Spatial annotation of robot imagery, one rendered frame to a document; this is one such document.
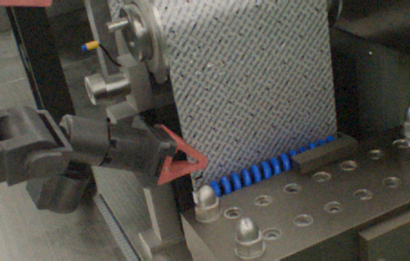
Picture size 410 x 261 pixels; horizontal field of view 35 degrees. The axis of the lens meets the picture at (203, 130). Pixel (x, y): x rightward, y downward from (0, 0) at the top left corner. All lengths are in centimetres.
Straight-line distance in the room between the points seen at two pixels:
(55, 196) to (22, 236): 33
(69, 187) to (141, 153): 10
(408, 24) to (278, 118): 22
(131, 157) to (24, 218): 43
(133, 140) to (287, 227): 22
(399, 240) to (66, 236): 56
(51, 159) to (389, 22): 51
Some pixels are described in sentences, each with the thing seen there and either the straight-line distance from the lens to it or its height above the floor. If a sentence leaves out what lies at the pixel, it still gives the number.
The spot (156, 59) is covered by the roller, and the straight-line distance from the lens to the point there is 82.
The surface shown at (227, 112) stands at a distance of 87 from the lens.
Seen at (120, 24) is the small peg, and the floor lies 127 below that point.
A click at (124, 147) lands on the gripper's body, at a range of 80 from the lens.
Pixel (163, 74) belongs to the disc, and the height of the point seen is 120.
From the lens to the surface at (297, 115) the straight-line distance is 93.
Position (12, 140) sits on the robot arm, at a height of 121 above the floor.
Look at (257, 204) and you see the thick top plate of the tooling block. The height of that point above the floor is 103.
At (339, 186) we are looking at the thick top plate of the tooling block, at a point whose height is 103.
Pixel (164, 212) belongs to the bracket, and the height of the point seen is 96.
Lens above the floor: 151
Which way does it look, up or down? 27 degrees down
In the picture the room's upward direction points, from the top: 11 degrees counter-clockwise
